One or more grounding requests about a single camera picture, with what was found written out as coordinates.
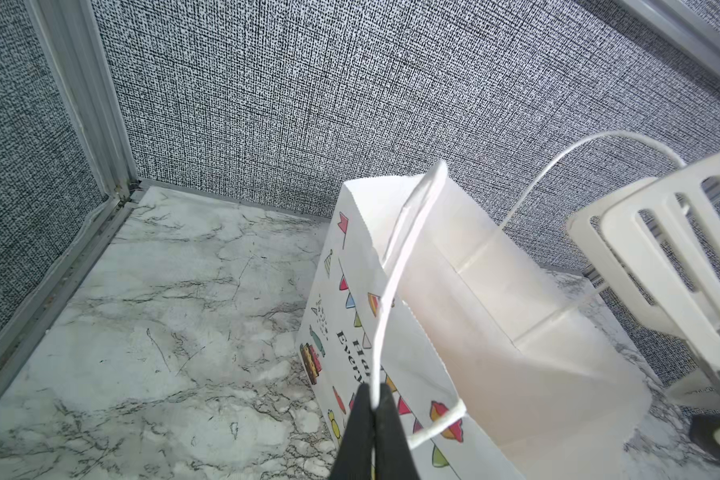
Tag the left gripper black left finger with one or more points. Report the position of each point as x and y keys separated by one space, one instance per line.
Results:
x=355 y=454

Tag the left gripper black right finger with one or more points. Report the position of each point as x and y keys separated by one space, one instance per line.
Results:
x=393 y=459

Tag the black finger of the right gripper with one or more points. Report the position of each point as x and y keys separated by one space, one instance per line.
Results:
x=701 y=433

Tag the white printed paper bag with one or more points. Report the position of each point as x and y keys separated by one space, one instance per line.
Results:
x=495 y=372

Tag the steel tongs white tips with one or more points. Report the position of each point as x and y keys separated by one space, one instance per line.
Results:
x=656 y=243

